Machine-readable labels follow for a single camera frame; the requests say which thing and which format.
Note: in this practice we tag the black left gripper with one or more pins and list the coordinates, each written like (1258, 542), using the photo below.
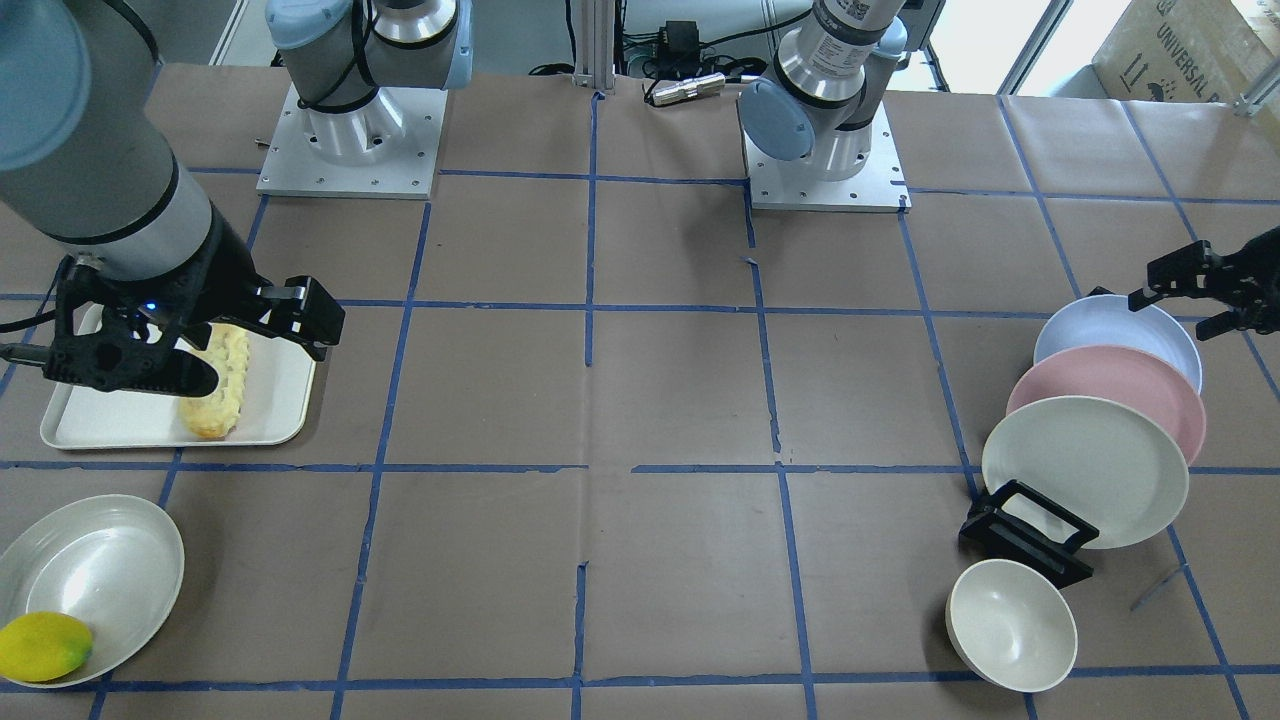
(1262, 272)

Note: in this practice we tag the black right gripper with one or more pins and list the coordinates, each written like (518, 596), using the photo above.
(227, 272)

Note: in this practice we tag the light blue plate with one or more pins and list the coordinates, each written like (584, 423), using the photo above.
(1105, 319)

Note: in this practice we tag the yellow bread loaf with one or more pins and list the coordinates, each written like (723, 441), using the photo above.
(214, 415)

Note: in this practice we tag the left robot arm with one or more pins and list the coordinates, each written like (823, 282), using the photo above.
(836, 65)

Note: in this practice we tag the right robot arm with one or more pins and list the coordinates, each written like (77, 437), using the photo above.
(151, 263)

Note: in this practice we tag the pink plate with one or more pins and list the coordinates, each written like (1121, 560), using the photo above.
(1128, 376)

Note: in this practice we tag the cream white plate in rack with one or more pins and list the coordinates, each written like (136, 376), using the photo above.
(1106, 463)

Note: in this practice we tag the black plate rack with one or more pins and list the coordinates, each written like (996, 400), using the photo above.
(1004, 536)

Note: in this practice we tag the white rectangular tray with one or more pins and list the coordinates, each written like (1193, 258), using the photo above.
(275, 405)

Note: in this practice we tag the cardboard box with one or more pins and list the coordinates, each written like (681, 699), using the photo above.
(1187, 51)

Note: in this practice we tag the white shallow dish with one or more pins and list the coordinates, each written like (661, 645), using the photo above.
(114, 562)

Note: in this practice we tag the cream white bowl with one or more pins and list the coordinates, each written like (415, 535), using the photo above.
(1011, 626)

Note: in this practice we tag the yellow lemon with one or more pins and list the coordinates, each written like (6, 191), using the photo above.
(42, 646)

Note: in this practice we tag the black power adapter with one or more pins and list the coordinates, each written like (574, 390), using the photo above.
(678, 47)

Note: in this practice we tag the silver cylindrical connector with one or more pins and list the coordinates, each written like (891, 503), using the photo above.
(685, 90)

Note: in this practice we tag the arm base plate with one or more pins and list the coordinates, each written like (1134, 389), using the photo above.
(386, 150)
(859, 170)

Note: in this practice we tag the aluminium frame post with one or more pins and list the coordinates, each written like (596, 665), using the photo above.
(596, 33)

